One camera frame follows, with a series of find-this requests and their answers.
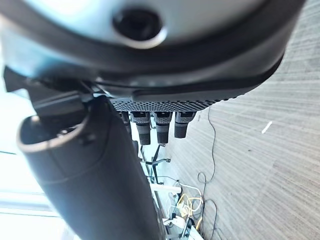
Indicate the white tube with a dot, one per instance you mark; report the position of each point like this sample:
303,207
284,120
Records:
165,188

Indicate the white power strip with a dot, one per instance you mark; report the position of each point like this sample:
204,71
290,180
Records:
175,221

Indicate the black office chair base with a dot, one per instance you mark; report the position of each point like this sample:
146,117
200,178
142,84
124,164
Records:
156,162

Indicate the white tape strip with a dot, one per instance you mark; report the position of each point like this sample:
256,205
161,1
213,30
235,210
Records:
266,127

